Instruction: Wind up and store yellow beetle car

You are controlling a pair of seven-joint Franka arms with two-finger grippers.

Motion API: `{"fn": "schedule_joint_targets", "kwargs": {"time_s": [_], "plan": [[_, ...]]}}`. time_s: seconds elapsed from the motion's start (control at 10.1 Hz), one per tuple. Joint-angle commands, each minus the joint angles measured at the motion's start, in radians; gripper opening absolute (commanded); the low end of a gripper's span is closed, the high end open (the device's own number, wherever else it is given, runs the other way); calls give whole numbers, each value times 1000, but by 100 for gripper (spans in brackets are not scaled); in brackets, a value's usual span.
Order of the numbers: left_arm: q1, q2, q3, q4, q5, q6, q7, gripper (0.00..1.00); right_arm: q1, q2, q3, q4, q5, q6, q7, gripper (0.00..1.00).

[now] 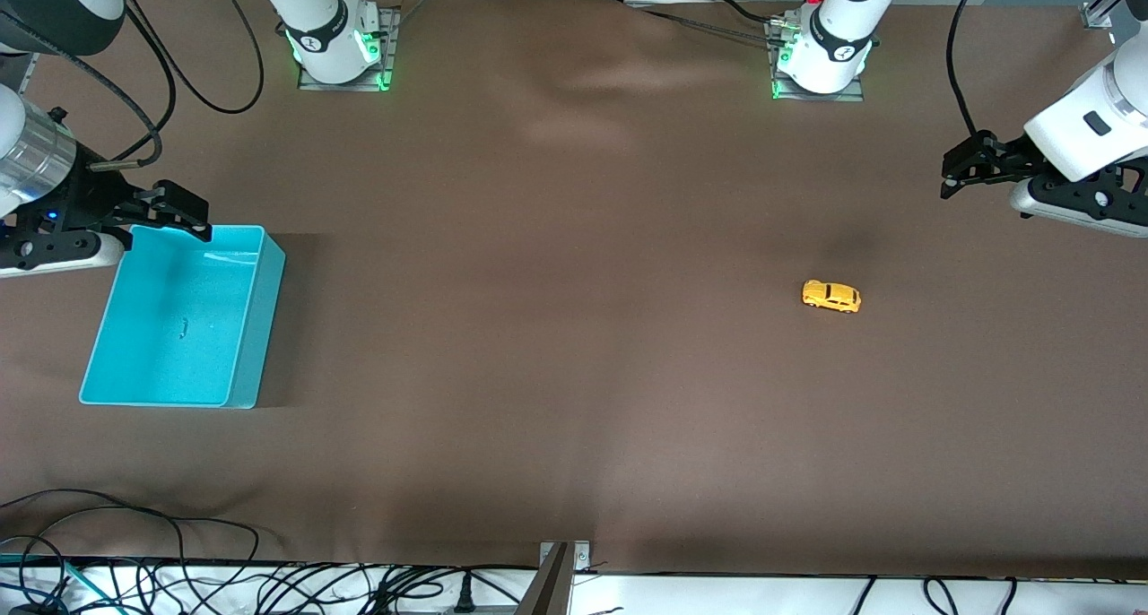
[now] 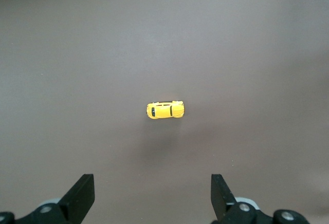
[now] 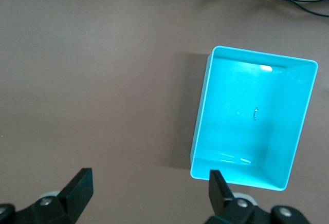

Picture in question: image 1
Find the black base cable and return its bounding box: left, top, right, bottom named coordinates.
left=704, top=0, right=790, bottom=29

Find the thin black looped cable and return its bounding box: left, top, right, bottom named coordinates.
left=121, top=0, right=266, bottom=116

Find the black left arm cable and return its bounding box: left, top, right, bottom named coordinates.
left=946, top=0, right=996, bottom=141

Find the long black cable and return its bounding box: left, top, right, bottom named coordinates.
left=0, top=488, right=263, bottom=589

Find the turquoise plastic bin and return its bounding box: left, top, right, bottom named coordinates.
left=79, top=225, right=286, bottom=410

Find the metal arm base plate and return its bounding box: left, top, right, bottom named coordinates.
left=298, top=5, right=400, bottom=92
left=770, top=19, right=866, bottom=102

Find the teal cable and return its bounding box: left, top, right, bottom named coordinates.
left=0, top=554, right=100, bottom=611

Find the small metal bracket plate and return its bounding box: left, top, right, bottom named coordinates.
left=538, top=541, right=591, bottom=573

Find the grey metal post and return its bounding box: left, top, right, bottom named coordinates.
left=516, top=543, right=575, bottom=615

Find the yellow beetle toy car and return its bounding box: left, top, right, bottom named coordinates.
left=802, top=280, right=862, bottom=314

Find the brown table cloth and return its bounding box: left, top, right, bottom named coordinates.
left=0, top=0, right=1148, bottom=580

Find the braided black cable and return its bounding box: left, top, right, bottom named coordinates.
left=0, top=23, right=164, bottom=169

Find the grey power strip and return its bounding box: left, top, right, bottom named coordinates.
left=381, top=602, right=530, bottom=615

